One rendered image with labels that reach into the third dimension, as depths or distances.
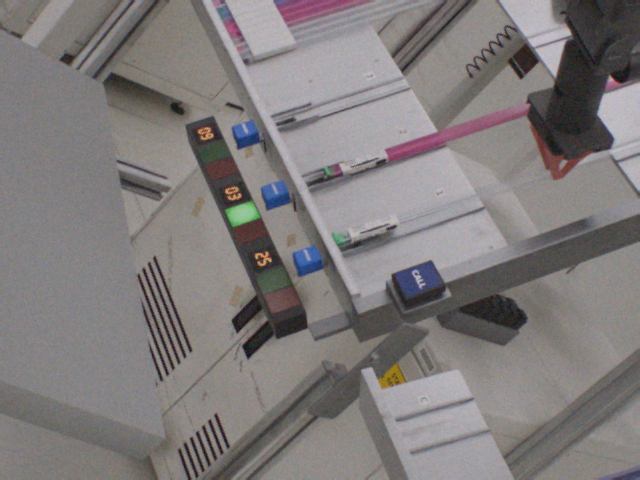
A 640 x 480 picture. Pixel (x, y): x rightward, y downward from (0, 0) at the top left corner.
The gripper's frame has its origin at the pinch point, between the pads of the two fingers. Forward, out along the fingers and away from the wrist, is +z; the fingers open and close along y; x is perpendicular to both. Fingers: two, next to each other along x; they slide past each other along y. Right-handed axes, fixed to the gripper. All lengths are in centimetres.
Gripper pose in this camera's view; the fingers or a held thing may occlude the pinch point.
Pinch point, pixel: (556, 169)
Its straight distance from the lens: 155.1
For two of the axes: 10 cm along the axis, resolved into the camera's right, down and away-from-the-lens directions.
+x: -9.3, 2.6, -2.5
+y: -3.6, -7.4, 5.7
